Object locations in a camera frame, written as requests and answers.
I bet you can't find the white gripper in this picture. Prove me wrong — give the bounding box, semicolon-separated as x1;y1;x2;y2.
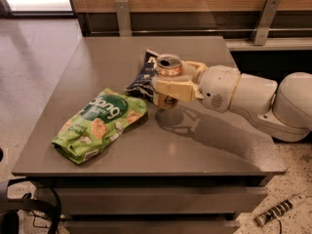
152;60;241;113

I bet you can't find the orange soda can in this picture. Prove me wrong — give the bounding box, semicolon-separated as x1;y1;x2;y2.
153;54;181;109

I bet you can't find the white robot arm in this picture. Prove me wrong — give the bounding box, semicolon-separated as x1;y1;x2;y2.
152;61;312;142

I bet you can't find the blue potato chip bag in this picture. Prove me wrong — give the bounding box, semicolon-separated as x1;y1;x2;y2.
125;49;158;100

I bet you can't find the green rice chip bag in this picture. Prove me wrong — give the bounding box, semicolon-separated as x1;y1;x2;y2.
52;89;147;165

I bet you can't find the white power strip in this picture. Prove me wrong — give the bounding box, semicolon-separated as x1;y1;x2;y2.
254;194;306;227

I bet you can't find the grey table drawer unit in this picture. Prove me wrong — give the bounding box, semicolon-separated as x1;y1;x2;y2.
33;175;275;234

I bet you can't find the black chair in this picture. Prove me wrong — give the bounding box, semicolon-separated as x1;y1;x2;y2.
0;146;62;234

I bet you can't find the left metal bracket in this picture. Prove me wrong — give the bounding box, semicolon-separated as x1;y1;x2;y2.
115;0;133;37

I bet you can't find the metal bracket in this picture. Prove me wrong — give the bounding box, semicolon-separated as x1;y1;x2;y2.
115;0;133;37
251;0;281;46

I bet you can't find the right metal bracket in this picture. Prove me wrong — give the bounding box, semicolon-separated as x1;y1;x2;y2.
251;0;281;46

